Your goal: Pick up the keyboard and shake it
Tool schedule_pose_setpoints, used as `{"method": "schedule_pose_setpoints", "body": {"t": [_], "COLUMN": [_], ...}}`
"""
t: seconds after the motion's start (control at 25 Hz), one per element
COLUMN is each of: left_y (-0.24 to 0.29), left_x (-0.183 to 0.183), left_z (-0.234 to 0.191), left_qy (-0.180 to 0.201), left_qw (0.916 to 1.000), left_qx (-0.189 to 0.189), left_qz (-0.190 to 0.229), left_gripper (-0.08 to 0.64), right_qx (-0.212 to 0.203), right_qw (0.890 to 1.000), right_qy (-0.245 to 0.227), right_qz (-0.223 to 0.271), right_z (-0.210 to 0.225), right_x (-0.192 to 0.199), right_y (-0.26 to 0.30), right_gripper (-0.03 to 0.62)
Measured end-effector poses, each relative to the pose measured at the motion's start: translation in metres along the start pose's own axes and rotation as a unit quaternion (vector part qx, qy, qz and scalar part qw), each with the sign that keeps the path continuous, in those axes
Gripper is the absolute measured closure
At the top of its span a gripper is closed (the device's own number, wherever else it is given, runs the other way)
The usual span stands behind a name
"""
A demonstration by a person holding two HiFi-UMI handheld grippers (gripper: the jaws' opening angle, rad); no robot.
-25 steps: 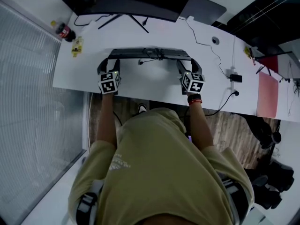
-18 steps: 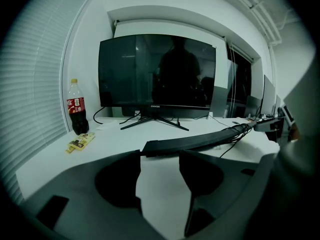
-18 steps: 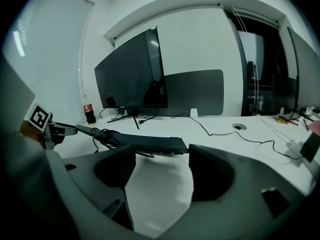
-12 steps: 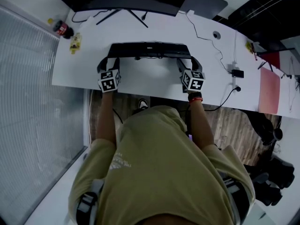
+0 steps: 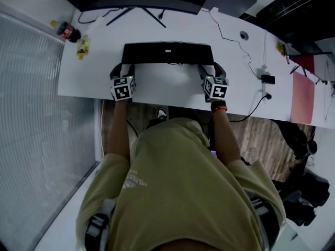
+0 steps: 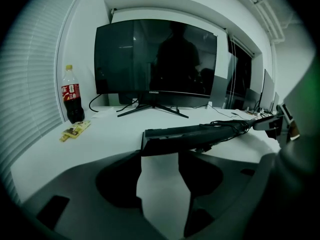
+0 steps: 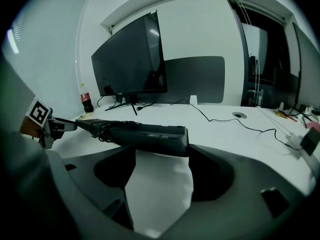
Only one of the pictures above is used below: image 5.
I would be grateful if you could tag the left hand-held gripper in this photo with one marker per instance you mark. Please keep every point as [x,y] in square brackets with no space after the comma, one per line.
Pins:
[123,91]

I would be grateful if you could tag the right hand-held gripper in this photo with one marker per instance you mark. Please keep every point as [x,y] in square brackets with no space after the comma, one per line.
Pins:
[218,90]

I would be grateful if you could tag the black keyboard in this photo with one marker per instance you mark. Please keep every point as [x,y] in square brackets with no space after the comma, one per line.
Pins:
[151,54]

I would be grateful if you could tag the person's left forearm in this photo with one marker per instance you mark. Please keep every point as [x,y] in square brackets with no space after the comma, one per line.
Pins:
[119,132]

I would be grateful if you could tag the person's right forearm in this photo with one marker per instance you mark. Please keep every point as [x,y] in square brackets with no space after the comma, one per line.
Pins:
[227,140]

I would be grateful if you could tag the black wristwatch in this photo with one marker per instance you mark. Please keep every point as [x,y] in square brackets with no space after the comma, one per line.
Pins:
[218,104]

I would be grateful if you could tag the red wristband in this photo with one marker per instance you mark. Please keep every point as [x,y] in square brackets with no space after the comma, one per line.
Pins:
[220,109]

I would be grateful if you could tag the yellow snack packet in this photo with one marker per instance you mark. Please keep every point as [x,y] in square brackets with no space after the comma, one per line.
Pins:
[83,47]

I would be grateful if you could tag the round desk grommet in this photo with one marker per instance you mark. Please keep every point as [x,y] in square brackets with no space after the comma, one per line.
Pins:
[244,35]

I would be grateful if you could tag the black power adapter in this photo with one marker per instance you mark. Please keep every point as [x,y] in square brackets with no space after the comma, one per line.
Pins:
[268,79]

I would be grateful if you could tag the white and black shoe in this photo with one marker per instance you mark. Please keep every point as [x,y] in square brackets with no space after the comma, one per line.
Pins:
[161,113]

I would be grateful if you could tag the small white adapter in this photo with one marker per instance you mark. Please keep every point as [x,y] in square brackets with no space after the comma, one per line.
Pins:
[214,10]

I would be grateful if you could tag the black monitor stand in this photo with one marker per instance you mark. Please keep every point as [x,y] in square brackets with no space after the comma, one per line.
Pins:
[154,17]

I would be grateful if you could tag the cola bottle with yellow cap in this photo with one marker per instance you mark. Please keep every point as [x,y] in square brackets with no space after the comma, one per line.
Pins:
[68,31]

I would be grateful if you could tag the small yellow packet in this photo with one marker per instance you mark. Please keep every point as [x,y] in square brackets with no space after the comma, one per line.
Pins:
[281,49]

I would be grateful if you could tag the grey monitor back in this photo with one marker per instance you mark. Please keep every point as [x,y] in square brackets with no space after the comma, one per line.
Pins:
[230,0]

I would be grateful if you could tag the lit smartphone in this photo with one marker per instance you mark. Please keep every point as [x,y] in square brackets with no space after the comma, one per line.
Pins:
[213,153]

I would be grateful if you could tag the red and black monitor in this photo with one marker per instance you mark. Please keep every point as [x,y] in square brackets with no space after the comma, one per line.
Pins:
[306,61]

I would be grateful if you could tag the black chair under desk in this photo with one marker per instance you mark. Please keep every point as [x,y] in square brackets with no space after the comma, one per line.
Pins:
[298,140]

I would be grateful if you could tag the olive green t-shirt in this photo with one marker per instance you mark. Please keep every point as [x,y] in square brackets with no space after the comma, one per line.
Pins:
[180,192]

